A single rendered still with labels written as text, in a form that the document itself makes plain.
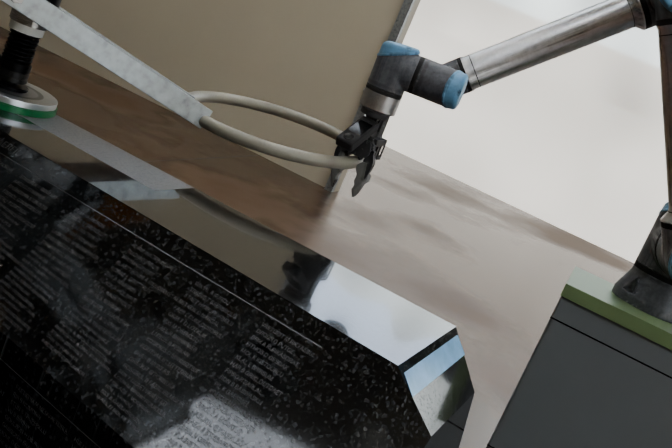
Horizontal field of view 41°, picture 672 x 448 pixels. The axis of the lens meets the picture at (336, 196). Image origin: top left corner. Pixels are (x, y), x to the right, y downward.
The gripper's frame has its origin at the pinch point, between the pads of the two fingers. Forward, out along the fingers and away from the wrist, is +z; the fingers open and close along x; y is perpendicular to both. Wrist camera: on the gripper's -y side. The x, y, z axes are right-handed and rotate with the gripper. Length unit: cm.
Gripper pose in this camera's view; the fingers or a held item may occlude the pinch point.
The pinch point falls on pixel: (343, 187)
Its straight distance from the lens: 217.1
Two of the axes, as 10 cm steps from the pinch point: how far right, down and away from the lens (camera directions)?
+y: 4.5, -0.7, 8.9
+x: -8.2, -4.2, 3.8
